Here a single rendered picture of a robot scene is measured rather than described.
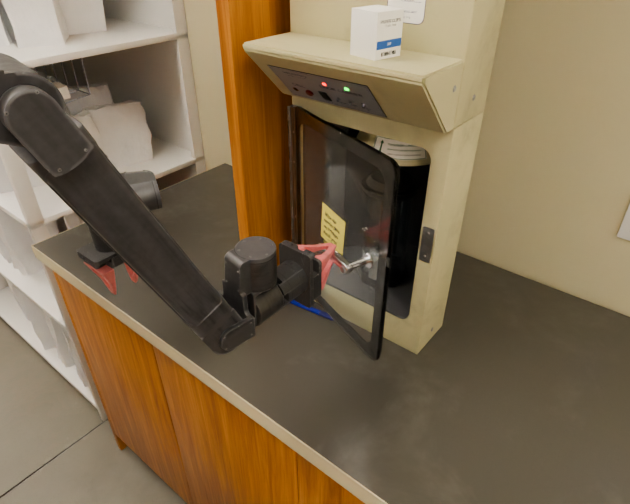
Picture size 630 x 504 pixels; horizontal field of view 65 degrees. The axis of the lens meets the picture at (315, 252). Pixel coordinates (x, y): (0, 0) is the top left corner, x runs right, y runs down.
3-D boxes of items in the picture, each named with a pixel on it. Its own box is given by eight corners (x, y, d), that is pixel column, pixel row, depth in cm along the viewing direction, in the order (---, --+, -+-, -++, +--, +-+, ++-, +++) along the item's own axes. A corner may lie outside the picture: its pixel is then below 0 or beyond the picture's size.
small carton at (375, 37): (374, 49, 72) (377, 4, 69) (400, 55, 69) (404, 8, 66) (349, 54, 69) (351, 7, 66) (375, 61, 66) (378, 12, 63)
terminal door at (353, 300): (298, 278, 112) (294, 103, 90) (379, 364, 90) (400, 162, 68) (295, 279, 112) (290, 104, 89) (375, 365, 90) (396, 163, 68)
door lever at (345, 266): (341, 243, 88) (341, 230, 87) (372, 270, 81) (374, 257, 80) (315, 251, 86) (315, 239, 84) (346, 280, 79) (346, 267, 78)
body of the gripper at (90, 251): (148, 245, 90) (139, 210, 86) (98, 271, 84) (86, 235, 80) (127, 234, 94) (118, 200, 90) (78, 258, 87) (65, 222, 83)
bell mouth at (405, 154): (385, 124, 102) (387, 97, 99) (465, 144, 93) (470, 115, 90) (334, 149, 91) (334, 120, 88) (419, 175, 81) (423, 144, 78)
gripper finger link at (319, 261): (349, 240, 81) (313, 266, 75) (348, 275, 85) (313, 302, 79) (317, 226, 84) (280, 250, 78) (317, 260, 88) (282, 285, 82)
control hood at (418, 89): (290, 90, 90) (289, 31, 84) (455, 130, 73) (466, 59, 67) (245, 105, 82) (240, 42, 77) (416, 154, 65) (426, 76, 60)
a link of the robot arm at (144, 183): (74, 151, 84) (71, 151, 77) (142, 140, 88) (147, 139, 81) (93, 218, 88) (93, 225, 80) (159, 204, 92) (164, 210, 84)
